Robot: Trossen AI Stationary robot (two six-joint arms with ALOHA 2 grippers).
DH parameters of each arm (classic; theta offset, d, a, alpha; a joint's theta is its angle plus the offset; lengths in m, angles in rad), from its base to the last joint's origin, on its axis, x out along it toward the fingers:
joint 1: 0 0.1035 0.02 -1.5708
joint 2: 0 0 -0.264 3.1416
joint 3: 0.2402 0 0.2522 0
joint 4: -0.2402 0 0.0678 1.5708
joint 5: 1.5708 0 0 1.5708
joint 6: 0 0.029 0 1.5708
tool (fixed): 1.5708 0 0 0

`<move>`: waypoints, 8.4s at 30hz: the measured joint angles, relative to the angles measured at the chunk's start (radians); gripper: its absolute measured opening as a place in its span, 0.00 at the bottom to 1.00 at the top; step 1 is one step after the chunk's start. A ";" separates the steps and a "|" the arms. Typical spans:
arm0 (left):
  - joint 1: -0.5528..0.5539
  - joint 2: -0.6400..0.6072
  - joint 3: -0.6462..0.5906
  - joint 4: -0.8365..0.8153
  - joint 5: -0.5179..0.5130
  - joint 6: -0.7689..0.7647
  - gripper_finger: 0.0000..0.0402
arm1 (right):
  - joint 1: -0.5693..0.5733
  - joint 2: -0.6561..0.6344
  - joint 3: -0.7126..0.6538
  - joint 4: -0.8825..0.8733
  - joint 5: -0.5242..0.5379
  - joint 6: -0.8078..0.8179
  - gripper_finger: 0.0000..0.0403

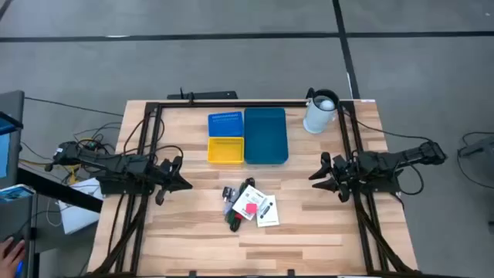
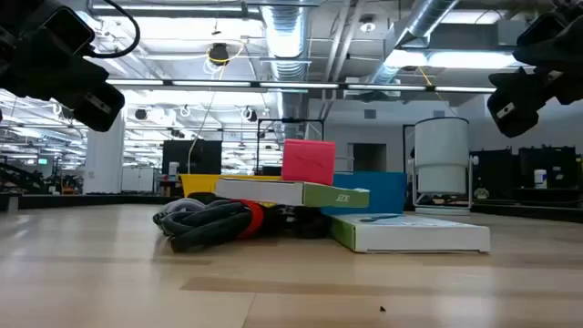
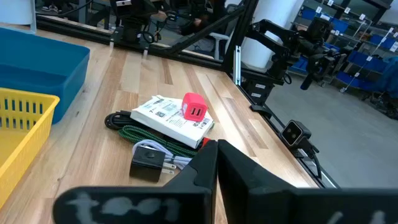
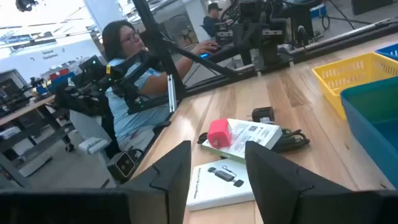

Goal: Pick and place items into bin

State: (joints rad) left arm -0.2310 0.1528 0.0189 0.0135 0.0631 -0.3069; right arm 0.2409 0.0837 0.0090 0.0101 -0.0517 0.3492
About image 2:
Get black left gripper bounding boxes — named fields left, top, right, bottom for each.
left=0, top=43, right=127, bottom=134

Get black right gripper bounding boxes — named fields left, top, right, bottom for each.
left=486, top=26, right=583, bottom=138

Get green cable bundle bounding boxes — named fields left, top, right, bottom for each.
left=152, top=196, right=266, bottom=254

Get white and green cardboard box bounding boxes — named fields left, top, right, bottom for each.
left=328, top=212, right=492, bottom=254
left=214, top=177, right=371, bottom=209

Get small pink box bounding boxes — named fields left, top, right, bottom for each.
left=281, top=138, right=337, bottom=187

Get small yellow plastic bin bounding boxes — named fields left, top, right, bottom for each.
left=179, top=172, right=284, bottom=209

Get large teal-blue plastic bin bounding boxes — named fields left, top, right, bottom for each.
left=321, top=171, right=408, bottom=217

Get white square pillar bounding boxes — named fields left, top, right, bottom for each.
left=83, top=111, right=127, bottom=196

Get black background cabinets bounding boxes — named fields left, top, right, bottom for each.
left=471, top=144, right=583, bottom=204

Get black background monitor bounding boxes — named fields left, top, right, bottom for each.
left=161, top=138, right=223, bottom=176

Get black ceiling device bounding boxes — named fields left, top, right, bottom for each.
left=207, top=41, right=231, bottom=67

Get overhead light bar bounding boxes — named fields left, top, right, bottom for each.
left=104, top=77, right=497, bottom=95

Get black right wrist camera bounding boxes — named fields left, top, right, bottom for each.
left=516, top=11, right=571, bottom=47

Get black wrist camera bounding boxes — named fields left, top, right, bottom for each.
left=41, top=5, right=96, bottom=55
left=516, top=11, right=571, bottom=47

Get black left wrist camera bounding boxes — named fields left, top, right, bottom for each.
left=41, top=5, right=96, bottom=55

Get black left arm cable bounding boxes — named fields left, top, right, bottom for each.
left=86, top=0, right=141, bottom=59

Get silver ventilation duct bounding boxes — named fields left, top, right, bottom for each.
left=368, top=0, right=461, bottom=86
left=260, top=0, right=312, bottom=138

